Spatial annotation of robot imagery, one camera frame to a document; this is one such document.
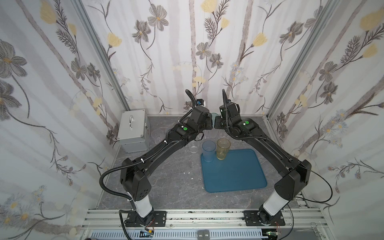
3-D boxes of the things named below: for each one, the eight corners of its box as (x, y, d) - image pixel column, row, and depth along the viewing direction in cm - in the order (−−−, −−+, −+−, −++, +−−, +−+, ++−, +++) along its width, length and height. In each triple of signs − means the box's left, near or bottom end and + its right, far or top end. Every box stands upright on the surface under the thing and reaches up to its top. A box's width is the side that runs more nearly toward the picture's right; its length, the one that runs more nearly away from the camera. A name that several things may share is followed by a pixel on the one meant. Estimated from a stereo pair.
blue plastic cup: (202, 162, 96) (203, 151, 85) (202, 151, 101) (203, 140, 90) (214, 162, 96) (216, 151, 85) (213, 152, 101) (215, 140, 90)
